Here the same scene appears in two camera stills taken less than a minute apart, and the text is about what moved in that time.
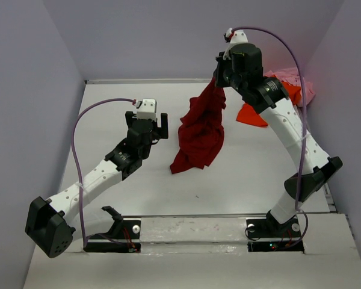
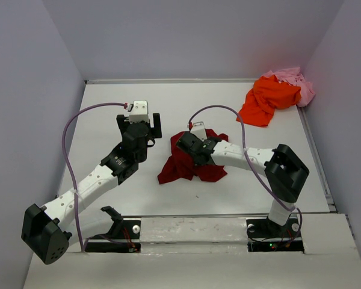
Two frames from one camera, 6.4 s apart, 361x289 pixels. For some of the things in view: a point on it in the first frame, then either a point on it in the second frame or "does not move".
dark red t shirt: x=201 y=133 -> x=181 y=167
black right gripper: x=220 y=80 -> x=201 y=139
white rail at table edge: x=181 y=81 does not move
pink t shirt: x=292 y=75 does not move
